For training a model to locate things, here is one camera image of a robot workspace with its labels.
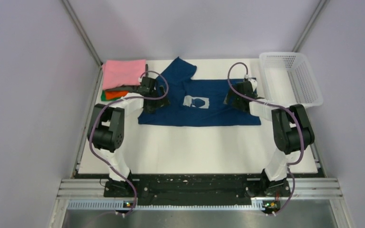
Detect pink folded t shirt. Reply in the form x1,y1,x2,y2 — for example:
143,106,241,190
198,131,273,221
102,59,146,90

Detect orange folded t shirt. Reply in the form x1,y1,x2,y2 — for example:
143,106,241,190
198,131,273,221
104,91,129,101

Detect white plastic basket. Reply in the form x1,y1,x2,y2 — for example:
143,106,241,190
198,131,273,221
259,52,323,108

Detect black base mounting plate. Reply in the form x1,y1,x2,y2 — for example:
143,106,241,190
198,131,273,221
104,174,290,206

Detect grey folded t shirt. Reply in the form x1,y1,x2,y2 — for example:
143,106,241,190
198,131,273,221
108,73,148,93

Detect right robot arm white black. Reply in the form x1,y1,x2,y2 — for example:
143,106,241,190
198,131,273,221
224,80,315,196

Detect aluminium frame rail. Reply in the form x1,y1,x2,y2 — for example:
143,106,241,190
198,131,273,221
57,178,343,200

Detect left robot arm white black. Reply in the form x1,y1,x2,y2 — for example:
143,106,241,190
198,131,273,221
87,75,170,196

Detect green folded t shirt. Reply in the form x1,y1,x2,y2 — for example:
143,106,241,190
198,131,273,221
101,91,116,101

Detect dark blue t shirt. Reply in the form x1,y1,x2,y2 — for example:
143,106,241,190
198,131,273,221
138,57,261,127

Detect white slotted cable duct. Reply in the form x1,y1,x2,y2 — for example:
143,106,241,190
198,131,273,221
67,198,265,211

